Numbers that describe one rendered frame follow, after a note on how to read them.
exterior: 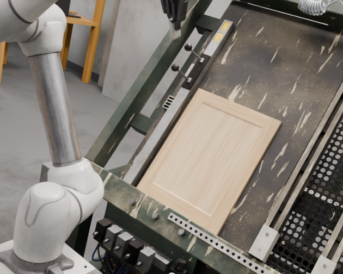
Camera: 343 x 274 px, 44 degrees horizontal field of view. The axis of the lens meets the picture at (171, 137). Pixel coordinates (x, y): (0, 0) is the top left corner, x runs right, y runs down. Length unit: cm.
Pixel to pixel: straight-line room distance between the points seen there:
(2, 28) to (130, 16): 490
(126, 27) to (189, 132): 431
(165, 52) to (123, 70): 400
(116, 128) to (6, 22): 98
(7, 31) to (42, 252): 65
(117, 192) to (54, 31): 84
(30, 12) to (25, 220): 60
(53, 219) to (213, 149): 86
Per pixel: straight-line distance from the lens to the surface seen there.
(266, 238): 170
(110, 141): 212
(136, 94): 214
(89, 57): 682
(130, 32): 612
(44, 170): 194
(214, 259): 175
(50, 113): 145
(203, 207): 184
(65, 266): 148
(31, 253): 139
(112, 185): 199
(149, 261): 182
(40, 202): 132
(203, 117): 199
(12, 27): 130
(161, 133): 200
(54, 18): 145
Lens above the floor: 179
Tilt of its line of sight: 19 degrees down
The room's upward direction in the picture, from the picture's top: 15 degrees clockwise
